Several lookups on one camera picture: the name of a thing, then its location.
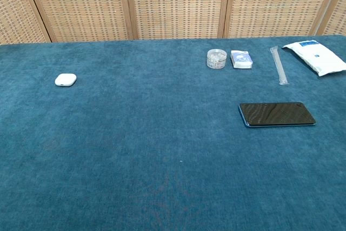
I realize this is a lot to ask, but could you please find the blue smartphone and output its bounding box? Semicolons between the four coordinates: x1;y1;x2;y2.
238;102;317;128

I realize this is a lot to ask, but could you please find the blue carpet table cover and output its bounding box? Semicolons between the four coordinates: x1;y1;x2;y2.
0;35;346;231

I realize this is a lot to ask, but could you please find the clear round plastic jar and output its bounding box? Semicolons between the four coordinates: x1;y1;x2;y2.
206;49;227;70

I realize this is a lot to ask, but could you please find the small blue-white tissue pack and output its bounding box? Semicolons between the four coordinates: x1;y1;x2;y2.
230;50;254;69

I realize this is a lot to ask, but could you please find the woven bamboo folding screen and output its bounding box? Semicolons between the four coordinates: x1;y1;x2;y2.
0;0;346;44

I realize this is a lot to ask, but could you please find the white earbuds case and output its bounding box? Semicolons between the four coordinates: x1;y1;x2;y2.
55;73;77;87

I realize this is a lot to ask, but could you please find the clear wrapped drinking straw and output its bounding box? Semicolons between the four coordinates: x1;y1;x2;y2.
269;46;289;85

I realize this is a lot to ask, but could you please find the white wet wipes pack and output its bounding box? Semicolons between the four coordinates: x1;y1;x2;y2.
281;38;346;77

